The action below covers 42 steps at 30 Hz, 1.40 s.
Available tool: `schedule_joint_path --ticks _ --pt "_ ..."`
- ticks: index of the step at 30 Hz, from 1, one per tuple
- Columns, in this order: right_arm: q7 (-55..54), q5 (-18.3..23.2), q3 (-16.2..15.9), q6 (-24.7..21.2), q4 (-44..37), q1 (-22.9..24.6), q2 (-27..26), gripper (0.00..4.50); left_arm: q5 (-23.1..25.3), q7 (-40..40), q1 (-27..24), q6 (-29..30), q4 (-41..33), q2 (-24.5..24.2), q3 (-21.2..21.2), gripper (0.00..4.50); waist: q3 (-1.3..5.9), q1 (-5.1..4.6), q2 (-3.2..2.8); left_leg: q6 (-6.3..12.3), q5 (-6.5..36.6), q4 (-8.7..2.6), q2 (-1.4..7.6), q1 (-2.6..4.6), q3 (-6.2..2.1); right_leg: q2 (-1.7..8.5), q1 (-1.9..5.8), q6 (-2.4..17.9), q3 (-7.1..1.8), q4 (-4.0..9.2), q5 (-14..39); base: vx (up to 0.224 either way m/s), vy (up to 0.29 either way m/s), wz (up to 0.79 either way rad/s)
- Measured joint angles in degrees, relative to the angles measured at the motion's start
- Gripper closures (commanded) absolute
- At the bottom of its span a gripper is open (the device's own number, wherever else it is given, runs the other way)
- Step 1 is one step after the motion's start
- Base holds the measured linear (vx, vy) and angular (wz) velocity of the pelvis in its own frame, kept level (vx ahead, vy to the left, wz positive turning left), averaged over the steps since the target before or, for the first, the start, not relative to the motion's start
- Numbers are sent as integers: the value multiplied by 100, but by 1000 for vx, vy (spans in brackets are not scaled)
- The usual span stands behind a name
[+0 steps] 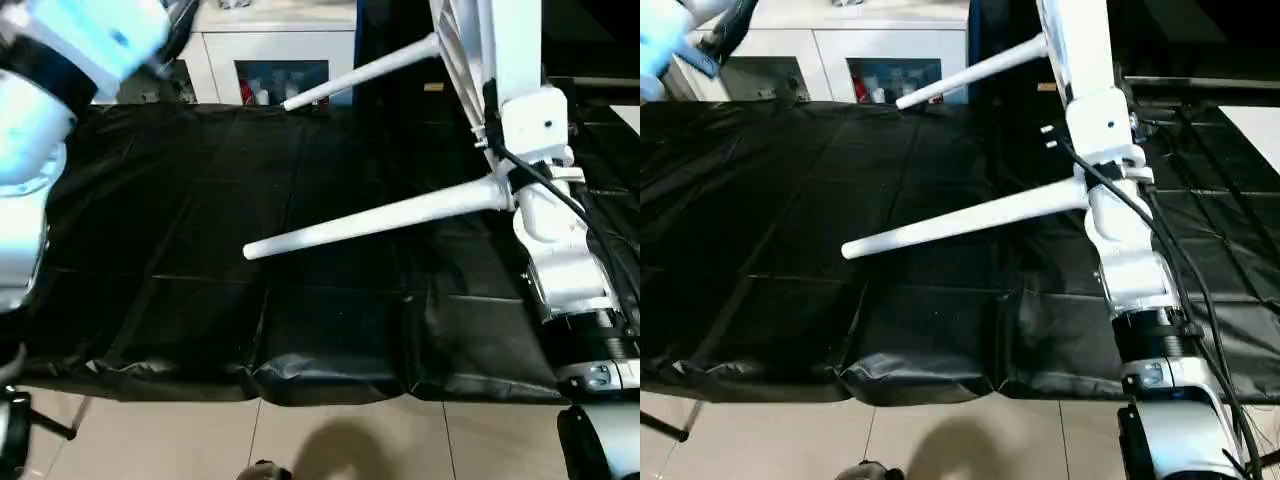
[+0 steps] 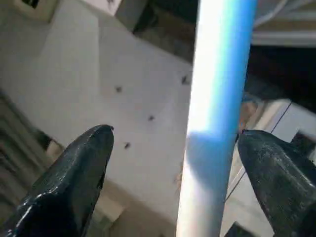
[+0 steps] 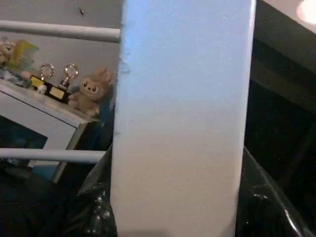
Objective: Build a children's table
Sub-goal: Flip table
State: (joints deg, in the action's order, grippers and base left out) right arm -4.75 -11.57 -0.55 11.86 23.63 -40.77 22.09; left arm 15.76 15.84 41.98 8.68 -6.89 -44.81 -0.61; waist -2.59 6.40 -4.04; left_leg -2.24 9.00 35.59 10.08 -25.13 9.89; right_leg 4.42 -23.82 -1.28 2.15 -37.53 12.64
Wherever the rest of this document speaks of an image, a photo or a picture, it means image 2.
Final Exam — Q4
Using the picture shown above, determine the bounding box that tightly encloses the white tapered table leg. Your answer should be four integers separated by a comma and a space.
175, 0, 259, 237

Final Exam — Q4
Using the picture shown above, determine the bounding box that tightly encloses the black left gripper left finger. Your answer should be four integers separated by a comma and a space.
0, 124, 116, 237

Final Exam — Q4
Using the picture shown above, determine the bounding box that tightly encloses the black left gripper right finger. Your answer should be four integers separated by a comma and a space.
237, 129, 316, 237

